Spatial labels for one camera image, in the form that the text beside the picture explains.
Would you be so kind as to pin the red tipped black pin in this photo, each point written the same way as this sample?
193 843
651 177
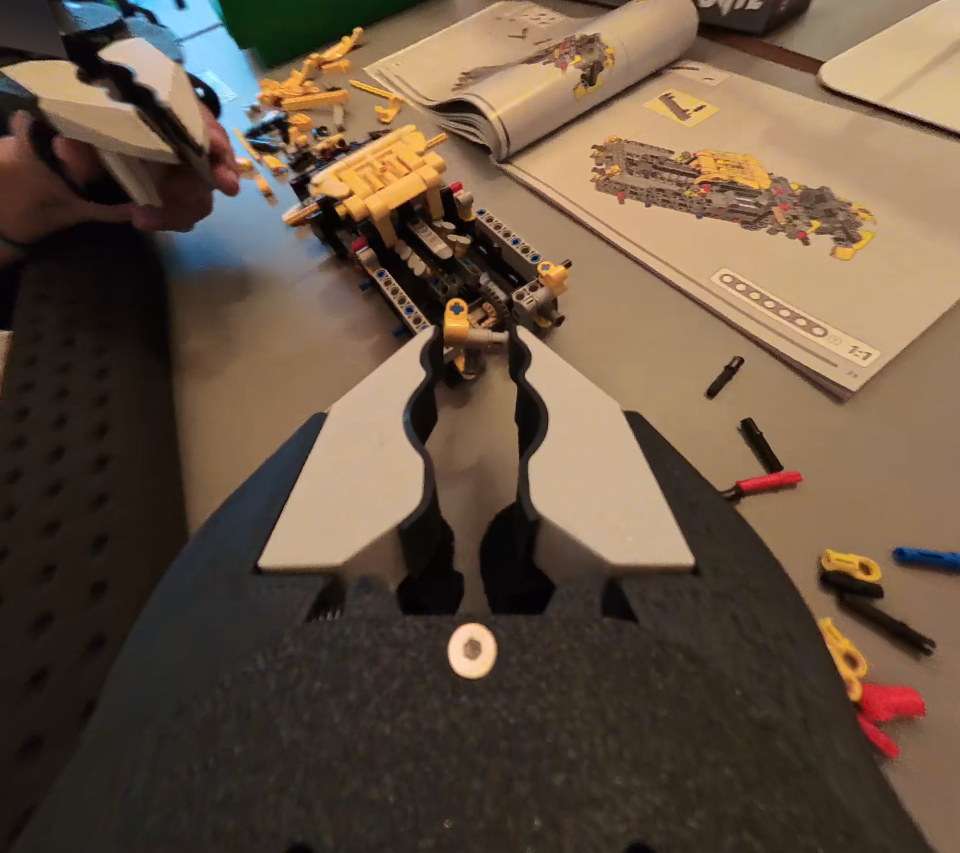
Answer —
761 482

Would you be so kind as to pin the grey axle with stop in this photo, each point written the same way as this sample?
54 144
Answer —
484 335

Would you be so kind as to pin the black connector pin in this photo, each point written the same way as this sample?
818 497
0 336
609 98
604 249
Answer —
760 444
725 377

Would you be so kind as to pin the toy car chassis model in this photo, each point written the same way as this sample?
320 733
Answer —
390 185

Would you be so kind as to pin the scattered small toy pins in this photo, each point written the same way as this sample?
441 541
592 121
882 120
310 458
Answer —
862 583

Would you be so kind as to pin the person's left hand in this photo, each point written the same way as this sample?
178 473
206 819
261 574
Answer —
30 200

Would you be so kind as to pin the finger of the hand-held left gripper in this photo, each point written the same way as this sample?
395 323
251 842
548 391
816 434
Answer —
67 99
169 95

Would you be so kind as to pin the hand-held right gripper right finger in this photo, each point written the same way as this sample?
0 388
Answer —
600 493

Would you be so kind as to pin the small yellow toy piece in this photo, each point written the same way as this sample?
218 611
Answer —
455 314

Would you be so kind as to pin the grey desk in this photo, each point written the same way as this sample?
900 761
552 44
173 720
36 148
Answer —
262 343

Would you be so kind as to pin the open instruction booklet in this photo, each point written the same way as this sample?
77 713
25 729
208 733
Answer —
750 140

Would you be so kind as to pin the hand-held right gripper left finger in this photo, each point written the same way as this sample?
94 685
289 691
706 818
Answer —
352 493

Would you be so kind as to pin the pile of loose toy bricks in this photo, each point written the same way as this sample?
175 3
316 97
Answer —
307 88

